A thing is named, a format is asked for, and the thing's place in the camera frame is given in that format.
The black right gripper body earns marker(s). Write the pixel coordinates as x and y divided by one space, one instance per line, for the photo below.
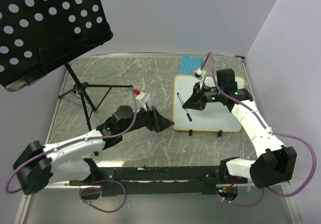
210 95

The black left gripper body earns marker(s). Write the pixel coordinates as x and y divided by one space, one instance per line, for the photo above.
143 119

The yellow framed whiteboard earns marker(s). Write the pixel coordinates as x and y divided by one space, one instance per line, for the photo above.
214 118

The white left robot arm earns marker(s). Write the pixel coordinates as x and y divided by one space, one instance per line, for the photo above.
40 165

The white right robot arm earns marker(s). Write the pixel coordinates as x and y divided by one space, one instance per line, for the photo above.
275 162

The blue studded baseplate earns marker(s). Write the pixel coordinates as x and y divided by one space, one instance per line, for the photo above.
189 64

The black perforated music stand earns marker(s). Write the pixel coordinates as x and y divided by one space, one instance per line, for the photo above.
39 36

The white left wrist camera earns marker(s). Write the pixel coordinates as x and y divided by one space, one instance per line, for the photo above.
142 98

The wire whiteboard easel stand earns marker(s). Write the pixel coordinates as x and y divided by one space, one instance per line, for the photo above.
219 133

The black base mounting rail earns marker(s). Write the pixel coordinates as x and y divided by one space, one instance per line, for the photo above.
159 180

